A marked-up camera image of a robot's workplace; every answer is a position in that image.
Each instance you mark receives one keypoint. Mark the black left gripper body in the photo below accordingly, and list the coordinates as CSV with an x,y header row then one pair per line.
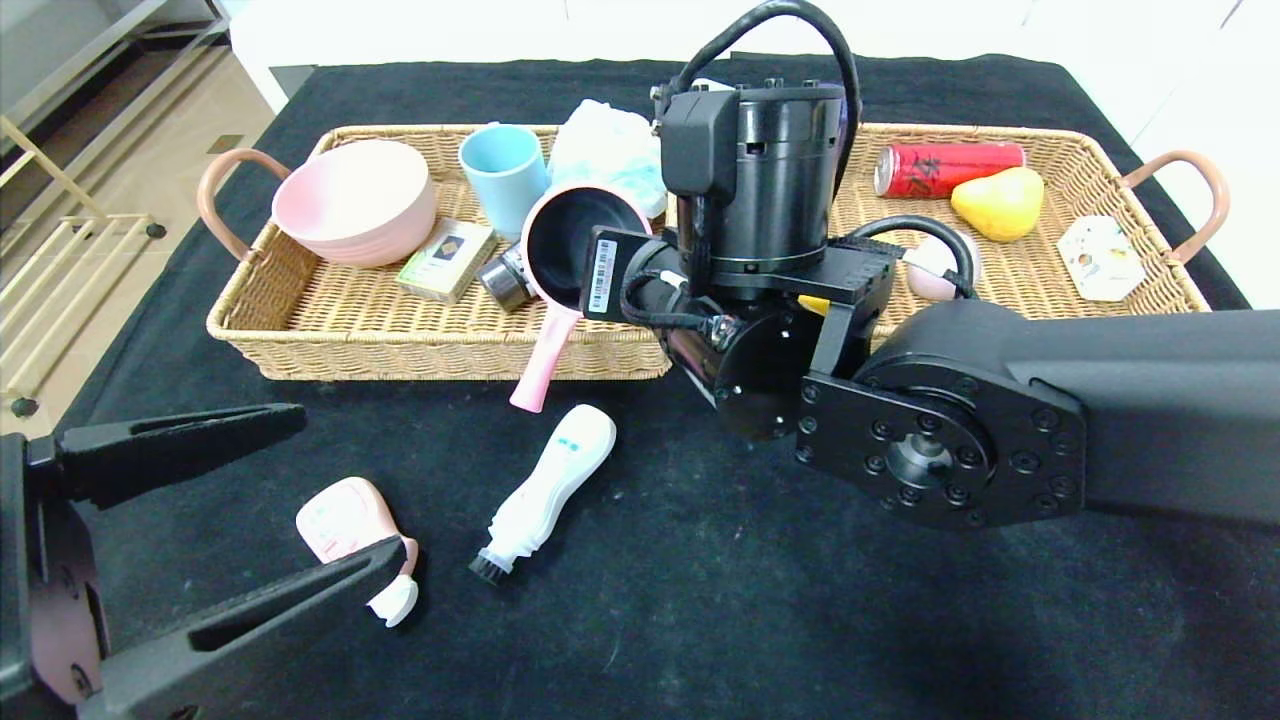
x,y
42,560

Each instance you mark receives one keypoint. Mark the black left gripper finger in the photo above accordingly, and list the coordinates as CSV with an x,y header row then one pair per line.
x,y
170,450
250,630

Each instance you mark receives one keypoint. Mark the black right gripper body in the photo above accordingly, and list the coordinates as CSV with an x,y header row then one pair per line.
x,y
604,273

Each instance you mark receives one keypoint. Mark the pink toy saucepan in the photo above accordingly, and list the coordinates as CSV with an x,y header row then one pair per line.
x,y
545,360

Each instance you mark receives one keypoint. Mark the long yellow fruit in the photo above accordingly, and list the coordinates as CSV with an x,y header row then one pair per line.
x,y
812,303

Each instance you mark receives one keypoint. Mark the pale pink egg shaped food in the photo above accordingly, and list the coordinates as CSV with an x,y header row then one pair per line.
x,y
930,275

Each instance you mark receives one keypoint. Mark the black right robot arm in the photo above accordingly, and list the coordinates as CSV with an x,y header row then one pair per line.
x,y
1100,400

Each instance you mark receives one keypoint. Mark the wicker basket with toiletries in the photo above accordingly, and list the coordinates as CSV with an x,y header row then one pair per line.
x,y
400,340

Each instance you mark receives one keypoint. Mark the wicker basket with food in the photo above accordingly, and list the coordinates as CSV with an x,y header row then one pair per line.
x,y
1020,280

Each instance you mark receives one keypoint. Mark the black cosmetic tube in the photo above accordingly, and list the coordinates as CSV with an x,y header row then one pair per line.
x,y
505,285

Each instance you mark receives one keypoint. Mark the teal plastic cup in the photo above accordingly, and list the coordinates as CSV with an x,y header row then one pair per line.
x,y
505,185

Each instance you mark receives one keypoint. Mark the light blue bath pouf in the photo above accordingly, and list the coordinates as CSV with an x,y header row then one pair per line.
x,y
600,140

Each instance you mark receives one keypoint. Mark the pink bottle white cap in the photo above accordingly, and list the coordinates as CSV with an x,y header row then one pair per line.
x,y
340,515

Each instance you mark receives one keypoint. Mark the green soap box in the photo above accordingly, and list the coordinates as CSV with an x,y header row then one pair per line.
x,y
445,260

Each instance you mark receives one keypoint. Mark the white brush applicator bottle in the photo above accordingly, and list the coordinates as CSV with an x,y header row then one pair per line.
x,y
550,480

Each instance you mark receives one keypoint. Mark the light wooden rack on wheels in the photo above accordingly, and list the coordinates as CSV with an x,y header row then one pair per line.
x,y
156,231

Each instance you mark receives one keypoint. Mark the pink bowl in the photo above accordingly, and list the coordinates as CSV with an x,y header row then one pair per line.
x,y
350,205

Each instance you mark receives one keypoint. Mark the red soda can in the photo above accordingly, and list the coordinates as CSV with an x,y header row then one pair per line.
x,y
935,170

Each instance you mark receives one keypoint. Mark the black tablecloth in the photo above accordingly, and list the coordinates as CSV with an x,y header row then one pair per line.
x,y
640,650

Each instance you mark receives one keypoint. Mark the yellow pear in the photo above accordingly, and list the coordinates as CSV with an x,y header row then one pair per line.
x,y
998,206

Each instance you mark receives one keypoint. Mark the grey metal shelf unit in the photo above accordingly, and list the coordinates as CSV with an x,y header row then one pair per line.
x,y
60,40

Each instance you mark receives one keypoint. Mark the small white carton box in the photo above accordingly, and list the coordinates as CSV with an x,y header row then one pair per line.
x,y
1100,260

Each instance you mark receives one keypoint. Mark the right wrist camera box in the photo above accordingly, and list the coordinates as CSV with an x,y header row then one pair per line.
x,y
700,140

